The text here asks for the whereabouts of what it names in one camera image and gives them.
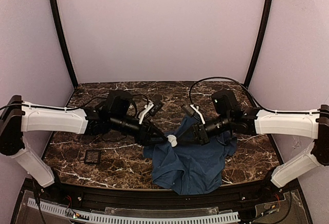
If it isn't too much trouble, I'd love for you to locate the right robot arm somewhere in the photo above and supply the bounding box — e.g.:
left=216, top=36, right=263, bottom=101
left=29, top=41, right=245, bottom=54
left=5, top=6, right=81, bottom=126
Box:
left=176, top=90, right=328, bottom=188

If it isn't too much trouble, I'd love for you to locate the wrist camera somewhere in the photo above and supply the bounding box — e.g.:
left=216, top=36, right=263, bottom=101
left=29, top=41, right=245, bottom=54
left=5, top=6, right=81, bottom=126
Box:
left=138, top=101, right=163, bottom=124
left=181, top=104, right=206, bottom=124

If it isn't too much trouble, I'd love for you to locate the right black frame post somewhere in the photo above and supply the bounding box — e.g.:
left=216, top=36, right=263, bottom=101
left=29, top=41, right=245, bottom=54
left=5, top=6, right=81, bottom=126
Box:
left=244, top=0, right=272, bottom=88

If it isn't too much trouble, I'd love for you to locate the black square box lower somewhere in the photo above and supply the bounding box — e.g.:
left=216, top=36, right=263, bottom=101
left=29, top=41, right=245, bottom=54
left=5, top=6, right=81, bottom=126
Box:
left=84, top=150, right=101, bottom=165

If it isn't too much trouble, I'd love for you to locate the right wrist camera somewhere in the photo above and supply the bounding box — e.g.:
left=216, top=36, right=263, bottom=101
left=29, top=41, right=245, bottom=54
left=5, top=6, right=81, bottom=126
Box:
left=181, top=104, right=206, bottom=124

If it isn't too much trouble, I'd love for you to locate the black front rail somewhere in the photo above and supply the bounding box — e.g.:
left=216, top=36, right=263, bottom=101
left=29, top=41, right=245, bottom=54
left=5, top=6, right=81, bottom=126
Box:
left=39, top=181, right=284, bottom=210

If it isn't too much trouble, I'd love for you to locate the left black frame post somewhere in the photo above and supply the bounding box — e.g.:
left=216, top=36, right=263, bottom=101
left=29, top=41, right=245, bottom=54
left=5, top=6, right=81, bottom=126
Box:
left=49, top=0, right=79, bottom=88

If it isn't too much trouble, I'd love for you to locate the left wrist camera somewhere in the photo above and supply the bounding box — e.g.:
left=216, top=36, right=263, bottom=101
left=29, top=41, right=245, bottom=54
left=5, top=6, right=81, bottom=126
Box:
left=138, top=101, right=163, bottom=124

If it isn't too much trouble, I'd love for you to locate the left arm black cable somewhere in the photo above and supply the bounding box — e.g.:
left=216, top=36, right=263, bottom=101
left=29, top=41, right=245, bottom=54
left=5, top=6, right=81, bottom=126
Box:
left=0, top=94, right=150, bottom=142

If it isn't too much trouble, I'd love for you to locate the blue garment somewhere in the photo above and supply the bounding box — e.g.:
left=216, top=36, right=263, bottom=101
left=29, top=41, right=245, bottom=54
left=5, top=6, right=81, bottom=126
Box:
left=143, top=116, right=237, bottom=196

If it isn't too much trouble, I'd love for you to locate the black frame post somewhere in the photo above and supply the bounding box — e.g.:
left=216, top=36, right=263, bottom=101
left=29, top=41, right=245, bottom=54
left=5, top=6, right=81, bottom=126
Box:
left=244, top=0, right=272, bottom=88
left=49, top=0, right=79, bottom=88

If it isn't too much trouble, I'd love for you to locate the white slotted cable duct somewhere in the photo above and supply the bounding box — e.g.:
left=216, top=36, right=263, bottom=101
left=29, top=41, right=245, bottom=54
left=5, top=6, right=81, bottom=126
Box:
left=25, top=197, right=240, bottom=223

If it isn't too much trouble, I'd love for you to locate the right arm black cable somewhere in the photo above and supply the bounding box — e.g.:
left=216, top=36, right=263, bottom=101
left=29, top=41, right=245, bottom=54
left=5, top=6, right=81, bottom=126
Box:
left=189, top=77, right=322, bottom=114

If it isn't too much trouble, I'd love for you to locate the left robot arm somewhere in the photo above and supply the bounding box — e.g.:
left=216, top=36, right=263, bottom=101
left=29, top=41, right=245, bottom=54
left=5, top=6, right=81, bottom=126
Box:
left=1, top=90, right=168, bottom=188

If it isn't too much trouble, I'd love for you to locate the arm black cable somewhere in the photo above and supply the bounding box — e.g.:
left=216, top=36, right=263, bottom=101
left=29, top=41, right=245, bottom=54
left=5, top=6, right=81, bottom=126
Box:
left=0, top=94, right=150, bottom=142
left=189, top=77, right=322, bottom=114

